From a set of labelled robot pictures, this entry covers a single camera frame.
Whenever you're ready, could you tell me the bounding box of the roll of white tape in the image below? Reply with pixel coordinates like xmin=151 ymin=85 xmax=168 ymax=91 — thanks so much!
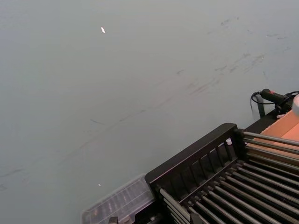
xmin=291 ymin=93 xmax=299 ymax=112

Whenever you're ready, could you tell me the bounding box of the black rack with steel bars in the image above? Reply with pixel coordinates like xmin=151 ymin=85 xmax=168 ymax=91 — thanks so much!
xmin=144 ymin=123 xmax=299 ymax=224

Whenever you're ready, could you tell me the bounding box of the clear plastic case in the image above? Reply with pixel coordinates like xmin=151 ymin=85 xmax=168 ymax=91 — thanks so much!
xmin=81 ymin=174 xmax=153 ymax=224

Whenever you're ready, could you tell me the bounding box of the shallow brown cardboard tray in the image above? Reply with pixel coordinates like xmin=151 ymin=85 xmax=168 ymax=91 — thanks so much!
xmin=253 ymin=109 xmax=299 ymax=148

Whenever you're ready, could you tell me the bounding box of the black corded tool red switch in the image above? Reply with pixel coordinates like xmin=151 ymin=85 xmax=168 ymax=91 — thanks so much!
xmin=250 ymin=88 xmax=299 ymax=115

